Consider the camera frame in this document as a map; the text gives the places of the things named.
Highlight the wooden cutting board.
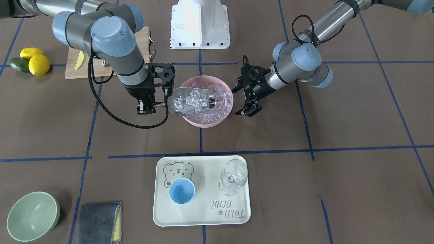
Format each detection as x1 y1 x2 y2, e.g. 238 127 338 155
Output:
64 26 156 80

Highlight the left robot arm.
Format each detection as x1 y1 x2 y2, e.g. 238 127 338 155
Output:
232 0 433 117

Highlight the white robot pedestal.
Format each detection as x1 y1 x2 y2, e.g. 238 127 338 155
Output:
170 0 231 50

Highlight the blue plastic cup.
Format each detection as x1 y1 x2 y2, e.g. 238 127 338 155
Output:
169 178 196 204

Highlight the clear wine glass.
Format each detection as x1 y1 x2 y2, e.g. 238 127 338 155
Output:
219 159 248 196

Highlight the cream serving tray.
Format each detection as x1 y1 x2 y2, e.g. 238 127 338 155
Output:
153 155 251 227

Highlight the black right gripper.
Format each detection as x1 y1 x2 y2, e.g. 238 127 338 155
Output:
124 64 175 115

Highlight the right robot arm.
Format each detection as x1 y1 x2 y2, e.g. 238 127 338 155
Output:
1 0 175 115

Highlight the green lime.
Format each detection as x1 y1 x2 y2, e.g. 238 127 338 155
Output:
9 57 30 74

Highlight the yellow lemon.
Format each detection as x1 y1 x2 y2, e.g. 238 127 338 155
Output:
20 47 45 61
28 54 51 76

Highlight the grey folded cloth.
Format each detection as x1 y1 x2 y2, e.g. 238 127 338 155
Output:
76 201 122 244

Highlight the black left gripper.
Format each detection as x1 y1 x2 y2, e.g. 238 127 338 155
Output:
232 56 272 117

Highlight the green ceramic bowl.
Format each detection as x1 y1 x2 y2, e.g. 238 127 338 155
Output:
7 191 60 242

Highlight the yellow plastic knife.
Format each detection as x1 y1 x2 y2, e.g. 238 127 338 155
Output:
75 50 85 70

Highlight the pink bowl of ice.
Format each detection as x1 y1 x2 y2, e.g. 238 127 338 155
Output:
181 75 234 128

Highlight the metal ice scoop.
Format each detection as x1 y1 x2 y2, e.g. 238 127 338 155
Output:
152 87 216 116

